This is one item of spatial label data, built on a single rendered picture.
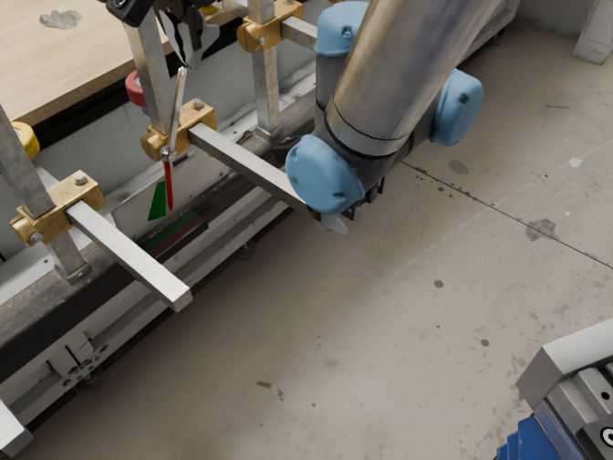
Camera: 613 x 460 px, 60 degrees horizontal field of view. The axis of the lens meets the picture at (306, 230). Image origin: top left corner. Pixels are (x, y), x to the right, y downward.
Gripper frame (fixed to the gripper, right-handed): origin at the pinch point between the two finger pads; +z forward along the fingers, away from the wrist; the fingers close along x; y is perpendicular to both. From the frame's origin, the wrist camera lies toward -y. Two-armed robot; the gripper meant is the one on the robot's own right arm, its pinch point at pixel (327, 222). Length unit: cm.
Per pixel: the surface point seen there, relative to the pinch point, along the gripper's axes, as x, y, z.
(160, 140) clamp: -6.8, -31.6, -3.9
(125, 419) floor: -35, -40, 83
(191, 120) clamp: 0.0, -31.2, -4.4
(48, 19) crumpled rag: 0, -73, -9
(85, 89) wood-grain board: -8, -51, -6
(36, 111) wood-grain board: -18, -51, -7
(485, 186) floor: 112, -9, 83
